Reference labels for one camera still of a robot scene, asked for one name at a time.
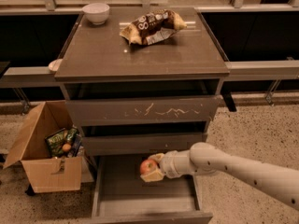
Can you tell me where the grey drawer cabinet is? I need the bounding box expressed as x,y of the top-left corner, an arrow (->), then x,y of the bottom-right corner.
53,7 -> 231,173

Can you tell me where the brown chip bag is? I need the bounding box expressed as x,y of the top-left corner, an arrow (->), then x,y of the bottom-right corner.
120,9 -> 187,46

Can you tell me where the grey open bottom drawer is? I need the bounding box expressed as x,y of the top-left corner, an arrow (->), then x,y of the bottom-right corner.
91,155 -> 212,224

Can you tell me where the small orange fruit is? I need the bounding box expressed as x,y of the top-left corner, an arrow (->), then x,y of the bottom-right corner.
62,144 -> 72,152

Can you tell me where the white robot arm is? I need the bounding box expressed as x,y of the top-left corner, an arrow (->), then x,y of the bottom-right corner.
139,142 -> 299,210

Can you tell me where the red apple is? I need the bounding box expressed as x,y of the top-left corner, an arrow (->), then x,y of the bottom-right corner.
139,159 -> 158,175

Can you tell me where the grey top drawer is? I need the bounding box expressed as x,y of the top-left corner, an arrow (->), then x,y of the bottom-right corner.
65,96 -> 219,126

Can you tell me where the grey middle drawer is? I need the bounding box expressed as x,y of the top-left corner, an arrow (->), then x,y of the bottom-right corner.
82,133 -> 207,156

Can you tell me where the cardboard box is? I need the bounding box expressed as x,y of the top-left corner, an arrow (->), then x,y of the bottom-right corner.
4,101 -> 82,193

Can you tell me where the green snack bag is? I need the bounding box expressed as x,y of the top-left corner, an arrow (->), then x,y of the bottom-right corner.
45,128 -> 67,157

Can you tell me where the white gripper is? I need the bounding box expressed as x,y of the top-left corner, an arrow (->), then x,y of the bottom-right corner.
140,150 -> 195,182

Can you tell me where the white bowl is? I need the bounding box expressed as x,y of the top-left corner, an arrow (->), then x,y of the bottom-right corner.
82,3 -> 110,25

